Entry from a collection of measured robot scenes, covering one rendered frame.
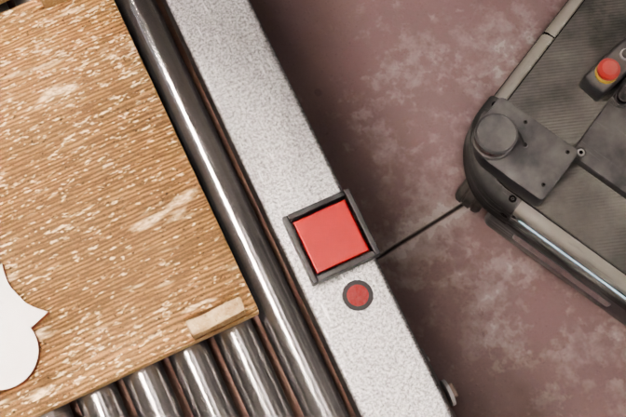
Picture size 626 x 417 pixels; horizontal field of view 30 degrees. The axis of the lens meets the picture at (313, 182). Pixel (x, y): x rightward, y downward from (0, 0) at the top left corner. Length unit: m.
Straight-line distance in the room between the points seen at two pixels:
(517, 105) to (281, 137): 0.83
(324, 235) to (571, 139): 0.88
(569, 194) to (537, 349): 0.33
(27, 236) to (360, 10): 1.22
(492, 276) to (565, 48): 0.44
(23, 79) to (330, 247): 0.37
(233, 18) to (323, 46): 0.99
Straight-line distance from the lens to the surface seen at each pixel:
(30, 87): 1.26
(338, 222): 1.20
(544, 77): 2.03
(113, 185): 1.21
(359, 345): 1.19
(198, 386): 1.18
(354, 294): 1.19
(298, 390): 1.18
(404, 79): 2.25
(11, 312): 1.19
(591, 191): 1.98
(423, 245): 2.16
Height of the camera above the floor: 2.09
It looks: 74 degrees down
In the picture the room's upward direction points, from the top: 5 degrees clockwise
